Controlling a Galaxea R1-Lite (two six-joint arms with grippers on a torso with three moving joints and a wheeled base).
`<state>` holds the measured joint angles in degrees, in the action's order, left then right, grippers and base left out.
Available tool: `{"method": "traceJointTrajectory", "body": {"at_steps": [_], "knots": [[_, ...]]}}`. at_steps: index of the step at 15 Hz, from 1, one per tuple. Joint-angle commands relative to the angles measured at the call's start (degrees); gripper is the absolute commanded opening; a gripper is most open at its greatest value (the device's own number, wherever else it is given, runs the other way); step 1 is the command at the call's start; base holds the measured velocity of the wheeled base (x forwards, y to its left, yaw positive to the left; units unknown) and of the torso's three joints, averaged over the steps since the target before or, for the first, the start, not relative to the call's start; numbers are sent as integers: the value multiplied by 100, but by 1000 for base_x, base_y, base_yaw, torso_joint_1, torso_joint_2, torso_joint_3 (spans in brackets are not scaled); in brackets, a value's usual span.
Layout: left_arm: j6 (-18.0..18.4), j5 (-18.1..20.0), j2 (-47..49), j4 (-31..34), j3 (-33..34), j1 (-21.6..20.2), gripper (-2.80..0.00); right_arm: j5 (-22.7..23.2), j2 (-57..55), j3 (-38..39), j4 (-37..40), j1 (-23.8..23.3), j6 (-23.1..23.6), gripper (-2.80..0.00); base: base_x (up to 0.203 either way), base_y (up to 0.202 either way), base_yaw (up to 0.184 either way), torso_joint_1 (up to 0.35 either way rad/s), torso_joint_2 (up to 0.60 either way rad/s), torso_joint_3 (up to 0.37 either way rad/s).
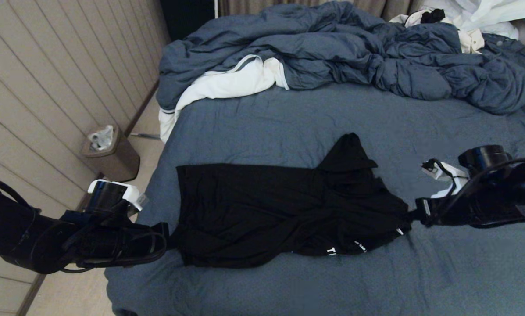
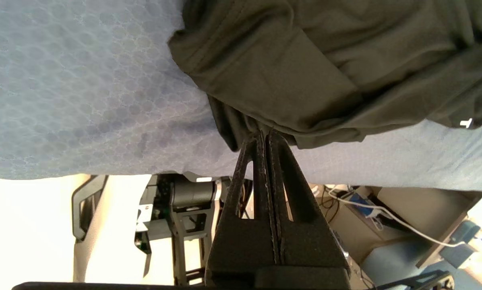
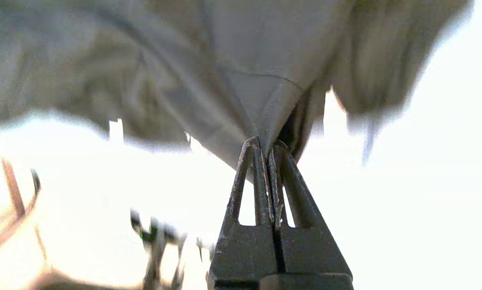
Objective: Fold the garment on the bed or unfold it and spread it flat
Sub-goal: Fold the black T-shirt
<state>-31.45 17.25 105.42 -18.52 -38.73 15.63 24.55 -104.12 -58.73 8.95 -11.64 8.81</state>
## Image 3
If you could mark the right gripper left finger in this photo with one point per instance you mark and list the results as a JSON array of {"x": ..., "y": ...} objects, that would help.
[{"x": 240, "y": 249}]

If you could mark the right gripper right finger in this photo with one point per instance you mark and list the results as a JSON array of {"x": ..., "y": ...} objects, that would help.
[{"x": 309, "y": 249}]

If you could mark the black t-shirt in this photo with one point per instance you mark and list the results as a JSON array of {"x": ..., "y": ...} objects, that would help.
[{"x": 224, "y": 60}]

